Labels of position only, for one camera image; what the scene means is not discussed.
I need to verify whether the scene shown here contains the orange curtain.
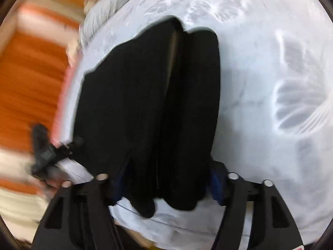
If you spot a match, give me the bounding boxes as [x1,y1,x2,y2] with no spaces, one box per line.
[0,2,78,196]

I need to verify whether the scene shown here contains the light blue printed bed sheet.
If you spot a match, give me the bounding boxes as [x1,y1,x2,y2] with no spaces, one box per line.
[53,0,333,250]

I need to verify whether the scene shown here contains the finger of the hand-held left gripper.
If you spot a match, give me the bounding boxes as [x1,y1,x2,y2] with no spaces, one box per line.
[56,135,86,160]

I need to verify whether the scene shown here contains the beige plush toy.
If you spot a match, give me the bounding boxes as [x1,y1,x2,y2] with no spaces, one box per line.
[66,38,82,67]

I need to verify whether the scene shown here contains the pink mattress edge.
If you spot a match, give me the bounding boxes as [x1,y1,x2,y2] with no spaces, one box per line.
[51,64,77,148]

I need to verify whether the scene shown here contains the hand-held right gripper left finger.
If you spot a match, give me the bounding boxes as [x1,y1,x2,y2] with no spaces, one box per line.
[31,161,131,250]

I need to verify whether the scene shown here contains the grey duvet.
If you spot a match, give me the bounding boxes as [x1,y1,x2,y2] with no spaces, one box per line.
[79,0,147,49]

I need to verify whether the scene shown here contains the black pants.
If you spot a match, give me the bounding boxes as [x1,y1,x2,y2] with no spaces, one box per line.
[74,16,221,219]

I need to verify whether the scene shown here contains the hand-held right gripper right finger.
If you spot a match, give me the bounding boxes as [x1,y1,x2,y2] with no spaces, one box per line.
[207,160,305,250]

